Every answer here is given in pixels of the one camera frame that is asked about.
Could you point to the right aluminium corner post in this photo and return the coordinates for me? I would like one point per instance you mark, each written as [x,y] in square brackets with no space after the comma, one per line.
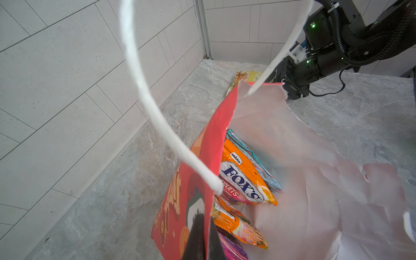
[203,27]

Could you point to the purple pink candy packet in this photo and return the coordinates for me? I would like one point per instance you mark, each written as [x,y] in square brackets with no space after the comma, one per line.
[231,246]

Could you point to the teal candy packet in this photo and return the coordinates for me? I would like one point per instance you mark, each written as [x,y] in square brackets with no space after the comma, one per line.
[271,182]

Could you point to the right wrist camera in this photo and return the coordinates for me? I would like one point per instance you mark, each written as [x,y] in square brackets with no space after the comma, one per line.
[298,53]

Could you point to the red paper gift bag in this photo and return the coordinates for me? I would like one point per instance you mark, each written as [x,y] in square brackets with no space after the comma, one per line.
[330,209]

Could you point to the yellow snack packet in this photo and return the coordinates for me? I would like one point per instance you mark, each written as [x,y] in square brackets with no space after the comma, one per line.
[248,76]

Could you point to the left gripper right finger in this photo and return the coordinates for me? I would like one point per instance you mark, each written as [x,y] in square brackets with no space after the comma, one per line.
[215,249]

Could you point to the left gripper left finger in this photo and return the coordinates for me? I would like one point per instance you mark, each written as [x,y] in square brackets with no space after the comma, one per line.
[195,247]

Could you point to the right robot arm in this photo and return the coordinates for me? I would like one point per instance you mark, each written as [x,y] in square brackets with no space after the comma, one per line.
[337,39]

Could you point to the orange Fox's candy packet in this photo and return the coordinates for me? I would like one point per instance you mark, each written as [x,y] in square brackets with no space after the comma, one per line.
[242,184]

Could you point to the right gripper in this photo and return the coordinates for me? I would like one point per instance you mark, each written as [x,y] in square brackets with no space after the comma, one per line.
[298,77]

